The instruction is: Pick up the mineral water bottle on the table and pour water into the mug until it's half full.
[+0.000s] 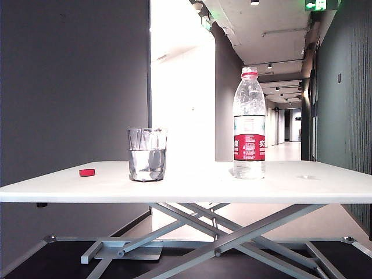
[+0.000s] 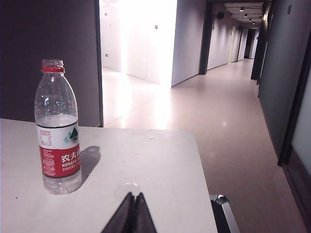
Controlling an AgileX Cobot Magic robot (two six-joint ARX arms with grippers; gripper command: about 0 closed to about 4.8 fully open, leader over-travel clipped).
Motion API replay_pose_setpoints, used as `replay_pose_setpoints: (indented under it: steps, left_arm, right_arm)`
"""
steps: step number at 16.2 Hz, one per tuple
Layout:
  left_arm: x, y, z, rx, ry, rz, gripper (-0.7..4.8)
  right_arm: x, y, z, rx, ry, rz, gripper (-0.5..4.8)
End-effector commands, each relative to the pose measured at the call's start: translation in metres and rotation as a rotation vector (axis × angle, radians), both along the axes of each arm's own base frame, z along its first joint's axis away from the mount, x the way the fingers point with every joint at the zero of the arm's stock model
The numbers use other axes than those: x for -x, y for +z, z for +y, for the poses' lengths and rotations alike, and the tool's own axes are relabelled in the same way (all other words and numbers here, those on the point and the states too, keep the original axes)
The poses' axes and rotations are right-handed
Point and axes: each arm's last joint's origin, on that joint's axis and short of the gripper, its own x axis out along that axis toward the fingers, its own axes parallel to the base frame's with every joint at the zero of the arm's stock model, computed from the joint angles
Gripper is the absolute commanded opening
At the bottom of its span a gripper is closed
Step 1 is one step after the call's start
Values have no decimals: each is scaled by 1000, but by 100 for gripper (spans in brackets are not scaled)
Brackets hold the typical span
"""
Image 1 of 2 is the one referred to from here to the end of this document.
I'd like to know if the clear water bottle red label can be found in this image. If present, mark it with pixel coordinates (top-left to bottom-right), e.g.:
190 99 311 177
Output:
232 66 267 180

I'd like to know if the clear faceted glass cup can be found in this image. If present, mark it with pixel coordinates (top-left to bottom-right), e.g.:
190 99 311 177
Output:
128 127 169 183

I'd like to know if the grey ceiling conduit pipe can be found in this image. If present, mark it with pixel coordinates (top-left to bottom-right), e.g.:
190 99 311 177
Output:
262 27 309 38

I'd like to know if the green exit sign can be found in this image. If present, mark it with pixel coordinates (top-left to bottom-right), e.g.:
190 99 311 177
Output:
305 0 328 11

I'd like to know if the grey metal scissor table frame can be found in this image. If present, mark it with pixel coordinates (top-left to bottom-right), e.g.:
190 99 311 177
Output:
42 202 372 279

